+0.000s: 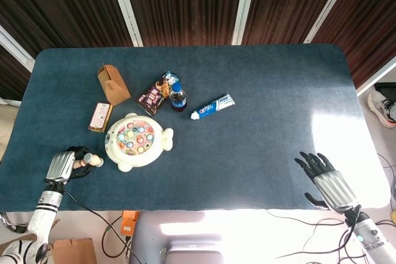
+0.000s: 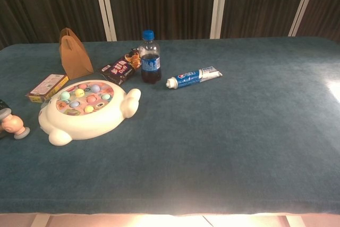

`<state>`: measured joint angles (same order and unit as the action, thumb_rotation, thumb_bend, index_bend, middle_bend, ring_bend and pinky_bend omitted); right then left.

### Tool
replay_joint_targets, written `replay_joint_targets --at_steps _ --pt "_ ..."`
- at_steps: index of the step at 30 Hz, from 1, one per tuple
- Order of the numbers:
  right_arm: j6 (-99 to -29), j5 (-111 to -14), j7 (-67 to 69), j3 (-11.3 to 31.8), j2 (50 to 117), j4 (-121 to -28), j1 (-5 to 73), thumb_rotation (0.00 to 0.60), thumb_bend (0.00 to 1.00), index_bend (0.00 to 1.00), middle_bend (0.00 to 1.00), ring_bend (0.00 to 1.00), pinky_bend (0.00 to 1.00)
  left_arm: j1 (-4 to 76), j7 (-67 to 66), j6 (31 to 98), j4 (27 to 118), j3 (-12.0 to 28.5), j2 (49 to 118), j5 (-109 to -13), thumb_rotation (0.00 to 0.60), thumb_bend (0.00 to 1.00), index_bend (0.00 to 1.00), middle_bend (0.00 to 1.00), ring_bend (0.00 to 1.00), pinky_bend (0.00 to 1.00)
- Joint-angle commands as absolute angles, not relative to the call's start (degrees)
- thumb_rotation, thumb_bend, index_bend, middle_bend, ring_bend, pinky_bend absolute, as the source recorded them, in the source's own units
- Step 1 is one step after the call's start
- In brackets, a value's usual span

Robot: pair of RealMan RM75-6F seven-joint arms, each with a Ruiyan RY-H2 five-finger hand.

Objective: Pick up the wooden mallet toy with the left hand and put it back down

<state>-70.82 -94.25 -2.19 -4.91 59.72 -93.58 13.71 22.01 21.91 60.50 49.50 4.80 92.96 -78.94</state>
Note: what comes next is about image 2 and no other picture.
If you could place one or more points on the teal blue tablecloth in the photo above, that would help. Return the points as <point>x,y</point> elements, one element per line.
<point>199,144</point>

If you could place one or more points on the blue white toothpaste tube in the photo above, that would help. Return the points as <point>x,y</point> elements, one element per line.
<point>191,77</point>

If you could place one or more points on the cream whack-a-mole toy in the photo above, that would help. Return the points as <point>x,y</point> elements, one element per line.
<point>106,120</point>

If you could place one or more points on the orange blue snack packet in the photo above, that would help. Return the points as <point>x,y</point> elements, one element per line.
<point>132,58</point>

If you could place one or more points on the white partition frame post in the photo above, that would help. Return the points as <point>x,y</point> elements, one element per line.
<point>218,6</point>
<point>302,6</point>
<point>106,11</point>

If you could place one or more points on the purple chocolate snack packet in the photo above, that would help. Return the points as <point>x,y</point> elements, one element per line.
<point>118,71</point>

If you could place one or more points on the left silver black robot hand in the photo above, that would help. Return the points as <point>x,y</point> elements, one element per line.
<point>4,104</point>

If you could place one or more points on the cola bottle blue cap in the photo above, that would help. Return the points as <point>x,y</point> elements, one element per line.
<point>150,65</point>

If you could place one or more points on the brown yellow flat carton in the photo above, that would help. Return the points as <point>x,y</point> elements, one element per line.
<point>46,87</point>

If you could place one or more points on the brown paper gable box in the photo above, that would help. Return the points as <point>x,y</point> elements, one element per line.
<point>75,59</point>

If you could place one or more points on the dark pleated curtain panel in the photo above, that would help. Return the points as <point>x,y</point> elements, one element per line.
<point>47,1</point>
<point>164,1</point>
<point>326,1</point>
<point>260,1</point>

